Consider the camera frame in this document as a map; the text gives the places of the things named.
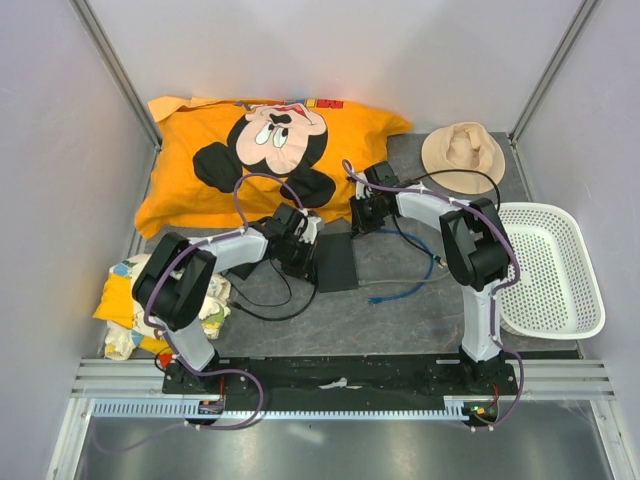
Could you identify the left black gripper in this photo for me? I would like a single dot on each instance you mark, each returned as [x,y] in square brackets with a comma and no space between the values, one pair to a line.
[305,268]

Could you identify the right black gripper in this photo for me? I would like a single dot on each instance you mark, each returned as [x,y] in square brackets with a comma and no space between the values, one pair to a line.
[359,224]

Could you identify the black network switch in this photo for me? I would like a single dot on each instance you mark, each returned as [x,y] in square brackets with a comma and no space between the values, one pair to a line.
[335,263]

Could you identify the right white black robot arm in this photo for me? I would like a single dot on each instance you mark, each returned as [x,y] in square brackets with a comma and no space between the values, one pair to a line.
[477,253]

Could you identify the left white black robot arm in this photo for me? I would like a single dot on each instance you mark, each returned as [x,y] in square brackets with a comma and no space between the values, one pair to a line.
[172,286]

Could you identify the beige bucket hat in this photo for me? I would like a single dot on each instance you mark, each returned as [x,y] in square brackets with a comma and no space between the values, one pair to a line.
[466,159]

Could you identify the orange Mickey Mouse pillow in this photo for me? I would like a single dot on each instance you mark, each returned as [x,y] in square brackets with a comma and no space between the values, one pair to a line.
[224,162]

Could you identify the patterned cream yellow cloth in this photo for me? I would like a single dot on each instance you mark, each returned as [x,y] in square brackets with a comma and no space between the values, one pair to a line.
[126,329]

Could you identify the white perforated plastic basket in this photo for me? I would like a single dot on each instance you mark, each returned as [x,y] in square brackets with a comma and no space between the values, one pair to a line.
[557,296]

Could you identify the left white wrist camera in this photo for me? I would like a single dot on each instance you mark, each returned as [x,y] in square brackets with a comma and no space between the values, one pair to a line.
[311,226]

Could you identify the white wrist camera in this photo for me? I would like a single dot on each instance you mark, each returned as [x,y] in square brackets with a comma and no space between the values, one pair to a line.
[311,226]
[361,190]

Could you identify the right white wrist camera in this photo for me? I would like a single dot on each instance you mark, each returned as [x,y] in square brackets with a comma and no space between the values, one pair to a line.
[361,190]

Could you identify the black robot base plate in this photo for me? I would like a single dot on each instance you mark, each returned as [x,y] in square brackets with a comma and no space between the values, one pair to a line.
[416,380]

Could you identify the grey slotted cable duct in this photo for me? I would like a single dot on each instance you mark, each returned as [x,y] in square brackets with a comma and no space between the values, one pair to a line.
[195,409]

